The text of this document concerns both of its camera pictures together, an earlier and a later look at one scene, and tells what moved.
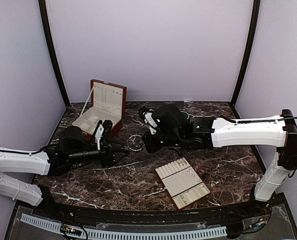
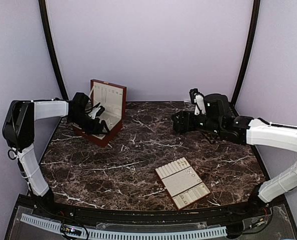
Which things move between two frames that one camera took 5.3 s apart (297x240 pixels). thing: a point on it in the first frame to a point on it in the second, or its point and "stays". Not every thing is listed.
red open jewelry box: x=108 y=102 stays
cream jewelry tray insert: x=183 y=183 stays
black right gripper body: x=170 y=140 to x=192 y=125
